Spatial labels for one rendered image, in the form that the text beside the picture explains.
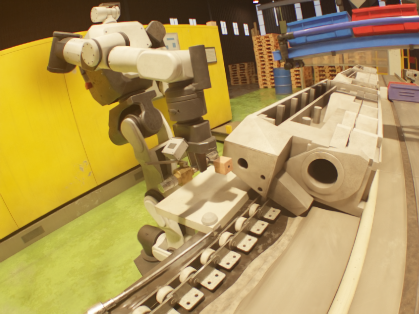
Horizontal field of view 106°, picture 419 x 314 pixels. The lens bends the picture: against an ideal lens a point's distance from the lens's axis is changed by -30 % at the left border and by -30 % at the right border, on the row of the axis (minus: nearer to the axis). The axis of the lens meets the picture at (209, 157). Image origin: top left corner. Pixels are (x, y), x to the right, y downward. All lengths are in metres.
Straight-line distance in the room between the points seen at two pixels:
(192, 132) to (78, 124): 2.00
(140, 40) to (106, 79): 0.21
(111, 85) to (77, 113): 1.58
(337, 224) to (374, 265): 0.16
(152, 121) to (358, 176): 0.71
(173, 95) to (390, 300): 0.60
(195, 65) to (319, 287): 0.51
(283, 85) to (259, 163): 6.93
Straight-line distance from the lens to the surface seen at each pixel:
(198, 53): 0.47
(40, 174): 2.39
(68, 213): 2.56
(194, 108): 0.48
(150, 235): 1.32
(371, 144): 0.61
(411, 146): 1.21
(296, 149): 0.61
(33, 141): 2.34
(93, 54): 0.63
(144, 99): 0.88
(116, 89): 0.86
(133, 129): 0.86
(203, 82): 0.47
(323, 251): 0.54
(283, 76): 7.44
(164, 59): 0.47
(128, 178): 2.72
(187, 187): 0.73
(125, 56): 0.59
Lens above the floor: 1.15
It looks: 22 degrees down
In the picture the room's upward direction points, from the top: 10 degrees counter-clockwise
